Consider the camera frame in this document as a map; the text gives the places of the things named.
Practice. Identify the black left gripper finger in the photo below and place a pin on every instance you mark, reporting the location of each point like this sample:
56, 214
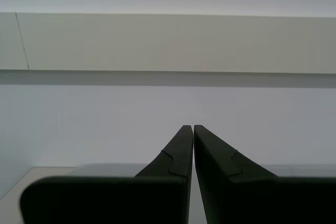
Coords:
262, 203
105, 203

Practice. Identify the beige wall board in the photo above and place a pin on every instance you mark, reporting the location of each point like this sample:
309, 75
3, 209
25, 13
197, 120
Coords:
157, 43

